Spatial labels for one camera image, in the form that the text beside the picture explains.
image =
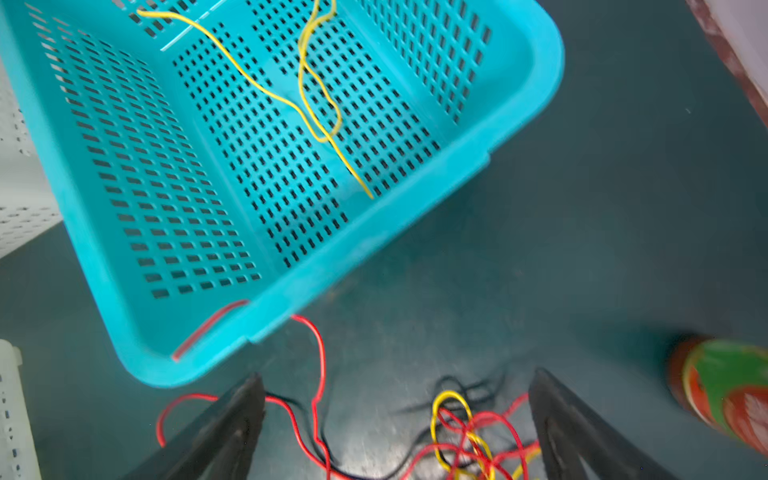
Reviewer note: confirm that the teal plastic basket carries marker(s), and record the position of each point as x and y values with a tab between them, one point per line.
211	190

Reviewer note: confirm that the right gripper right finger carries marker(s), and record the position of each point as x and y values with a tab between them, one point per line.
573	436

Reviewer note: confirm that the brown sauce bottle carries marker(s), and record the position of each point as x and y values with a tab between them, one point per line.
723	383

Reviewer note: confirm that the white plastic basket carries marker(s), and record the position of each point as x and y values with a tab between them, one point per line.
28	207
18	454

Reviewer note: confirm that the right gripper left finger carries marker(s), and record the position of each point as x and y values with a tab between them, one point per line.
219	444

